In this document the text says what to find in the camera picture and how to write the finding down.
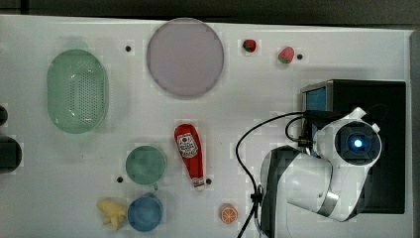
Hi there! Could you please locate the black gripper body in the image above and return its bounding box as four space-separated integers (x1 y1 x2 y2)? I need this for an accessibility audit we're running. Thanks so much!
298 110 341 156

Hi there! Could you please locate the oven door with black handle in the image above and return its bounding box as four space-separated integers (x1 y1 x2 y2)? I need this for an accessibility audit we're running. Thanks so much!
300 80 333 157

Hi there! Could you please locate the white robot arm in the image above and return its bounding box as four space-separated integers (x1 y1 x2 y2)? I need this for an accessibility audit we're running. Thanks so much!
255 107 382 238

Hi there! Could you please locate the black toaster oven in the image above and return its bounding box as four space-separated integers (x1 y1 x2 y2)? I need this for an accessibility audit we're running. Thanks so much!
300 78 406 215

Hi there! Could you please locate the small red strawberry toy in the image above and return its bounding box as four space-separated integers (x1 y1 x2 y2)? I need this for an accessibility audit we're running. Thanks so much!
243 40 257 53

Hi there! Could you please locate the orange slice toy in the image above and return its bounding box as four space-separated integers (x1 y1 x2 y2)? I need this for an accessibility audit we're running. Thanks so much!
220 204 238 224

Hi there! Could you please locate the red ketchup bottle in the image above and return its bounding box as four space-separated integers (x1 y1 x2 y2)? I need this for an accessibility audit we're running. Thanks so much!
174 124 205 189

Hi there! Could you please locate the lilac round plate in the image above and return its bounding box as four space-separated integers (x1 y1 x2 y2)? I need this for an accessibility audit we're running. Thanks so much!
147 18 224 97

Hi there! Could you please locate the green mug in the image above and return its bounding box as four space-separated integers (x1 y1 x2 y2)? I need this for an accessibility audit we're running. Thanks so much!
126 145 167 190

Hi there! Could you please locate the blue cup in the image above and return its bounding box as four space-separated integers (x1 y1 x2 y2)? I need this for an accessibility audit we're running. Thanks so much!
128 193 162 232

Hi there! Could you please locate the yellow toy banana peel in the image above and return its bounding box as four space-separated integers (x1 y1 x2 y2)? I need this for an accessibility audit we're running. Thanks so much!
96 198 128 231

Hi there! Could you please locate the green oval colander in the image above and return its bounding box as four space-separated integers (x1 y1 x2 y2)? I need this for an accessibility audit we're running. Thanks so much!
47 50 109 134

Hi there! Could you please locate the large black utensil cup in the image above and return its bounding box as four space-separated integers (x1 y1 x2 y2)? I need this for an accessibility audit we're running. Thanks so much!
0 136 23 174

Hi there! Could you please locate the small black cup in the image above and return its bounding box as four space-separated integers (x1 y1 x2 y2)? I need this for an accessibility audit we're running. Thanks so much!
0 106 8 126

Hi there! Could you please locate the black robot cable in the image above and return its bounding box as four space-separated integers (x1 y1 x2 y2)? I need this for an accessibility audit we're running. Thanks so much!
235 111 315 238

